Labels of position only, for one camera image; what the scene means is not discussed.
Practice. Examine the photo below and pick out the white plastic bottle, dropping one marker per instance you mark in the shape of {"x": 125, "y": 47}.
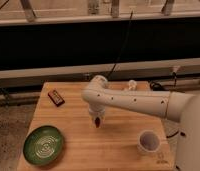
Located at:
{"x": 132, "y": 85}

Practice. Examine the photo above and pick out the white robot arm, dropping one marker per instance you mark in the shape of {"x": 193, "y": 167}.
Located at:
{"x": 175, "y": 106}

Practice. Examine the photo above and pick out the white paper cup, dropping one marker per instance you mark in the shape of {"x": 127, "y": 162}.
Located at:
{"x": 148, "y": 142}

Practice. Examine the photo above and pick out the green ceramic plate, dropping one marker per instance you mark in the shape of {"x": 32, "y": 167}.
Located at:
{"x": 43, "y": 145}

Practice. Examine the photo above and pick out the brown chocolate bar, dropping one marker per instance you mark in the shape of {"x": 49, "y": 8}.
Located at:
{"x": 56, "y": 98}

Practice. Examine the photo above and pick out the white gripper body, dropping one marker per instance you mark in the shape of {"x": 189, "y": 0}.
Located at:
{"x": 97, "y": 115}

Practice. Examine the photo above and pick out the wooden board table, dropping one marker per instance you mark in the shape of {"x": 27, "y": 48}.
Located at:
{"x": 111, "y": 147}

